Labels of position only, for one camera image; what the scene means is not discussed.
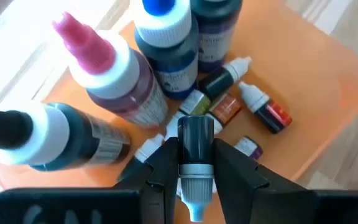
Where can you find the small yellow-green coloring bottle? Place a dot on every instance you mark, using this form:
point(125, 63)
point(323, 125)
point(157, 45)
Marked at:
point(197, 104)

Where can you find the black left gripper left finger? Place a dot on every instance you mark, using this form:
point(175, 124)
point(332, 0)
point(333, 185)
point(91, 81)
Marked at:
point(73, 208)

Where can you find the large pink-tip food coloring bottle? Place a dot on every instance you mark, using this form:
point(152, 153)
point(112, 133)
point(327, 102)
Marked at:
point(120, 81)

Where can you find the small violet food coloring bottle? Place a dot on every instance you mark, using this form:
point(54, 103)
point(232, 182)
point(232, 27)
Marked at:
point(249, 147)

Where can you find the small red food coloring bottle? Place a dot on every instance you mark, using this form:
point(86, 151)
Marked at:
point(272, 115)

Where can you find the small dark green coloring bottle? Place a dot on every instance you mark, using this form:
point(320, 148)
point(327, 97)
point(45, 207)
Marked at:
point(217, 82)

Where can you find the small orange food coloring bottle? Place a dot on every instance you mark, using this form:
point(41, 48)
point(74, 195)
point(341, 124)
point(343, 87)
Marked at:
point(225, 109)

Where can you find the large black-tip food coloring bottle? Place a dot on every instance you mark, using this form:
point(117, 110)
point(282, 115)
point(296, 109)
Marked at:
point(73, 137)

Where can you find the small dark silver-band coloring bottle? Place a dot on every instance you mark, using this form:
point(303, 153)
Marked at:
point(195, 143)

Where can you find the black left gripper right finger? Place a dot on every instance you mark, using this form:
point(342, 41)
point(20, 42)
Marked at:
point(259, 208)

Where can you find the large blue-tip food coloring bottle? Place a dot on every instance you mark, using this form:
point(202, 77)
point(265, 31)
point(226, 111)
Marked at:
point(172, 62)

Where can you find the large purple-tip food coloring bottle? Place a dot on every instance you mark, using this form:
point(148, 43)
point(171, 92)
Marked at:
point(216, 34)

